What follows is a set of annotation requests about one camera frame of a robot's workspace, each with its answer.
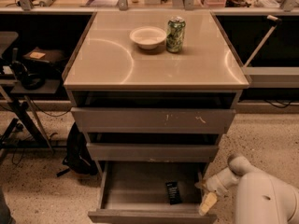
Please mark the dark rxbar blueberry bar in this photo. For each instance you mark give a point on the dark rxbar blueberry bar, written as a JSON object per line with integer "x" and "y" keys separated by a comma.
{"x": 173, "y": 192}

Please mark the grey side stand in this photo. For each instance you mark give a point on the grey side stand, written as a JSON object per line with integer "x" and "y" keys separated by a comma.
{"x": 10, "y": 88}

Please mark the black backpack on floor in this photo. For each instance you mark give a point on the black backpack on floor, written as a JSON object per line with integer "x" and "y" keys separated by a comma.
{"x": 77, "y": 157}

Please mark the grey open bottom drawer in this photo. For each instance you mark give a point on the grey open bottom drawer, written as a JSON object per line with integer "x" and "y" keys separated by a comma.
{"x": 135, "y": 193}

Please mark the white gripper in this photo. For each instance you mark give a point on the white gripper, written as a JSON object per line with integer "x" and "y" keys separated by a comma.
{"x": 213, "y": 183}

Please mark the dark box with label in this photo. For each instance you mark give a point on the dark box with label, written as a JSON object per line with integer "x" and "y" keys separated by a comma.
{"x": 45, "y": 55}

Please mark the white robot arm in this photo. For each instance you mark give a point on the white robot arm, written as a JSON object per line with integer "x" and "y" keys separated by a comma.
{"x": 260, "y": 197}

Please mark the grey middle drawer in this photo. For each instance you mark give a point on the grey middle drawer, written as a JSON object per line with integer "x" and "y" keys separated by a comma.
{"x": 151, "y": 152}

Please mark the black headphones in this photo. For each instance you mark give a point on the black headphones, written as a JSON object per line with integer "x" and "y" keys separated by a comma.
{"x": 30, "y": 81}

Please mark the green soda can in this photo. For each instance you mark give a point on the green soda can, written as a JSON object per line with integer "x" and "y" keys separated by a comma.
{"x": 175, "y": 34}

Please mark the grey lever with handle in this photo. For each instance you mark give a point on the grey lever with handle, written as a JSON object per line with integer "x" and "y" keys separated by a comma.
{"x": 275, "y": 21}

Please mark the grey drawer cabinet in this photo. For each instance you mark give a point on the grey drawer cabinet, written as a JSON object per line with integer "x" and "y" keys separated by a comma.
{"x": 111, "y": 71}

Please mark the grey top drawer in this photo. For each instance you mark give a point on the grey top drawer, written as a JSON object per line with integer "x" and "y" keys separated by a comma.
{"x": 152, "y": 120}

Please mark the white bowl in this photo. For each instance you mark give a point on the white bowl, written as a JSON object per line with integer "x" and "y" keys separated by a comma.
{"x": 148, "y": 37}

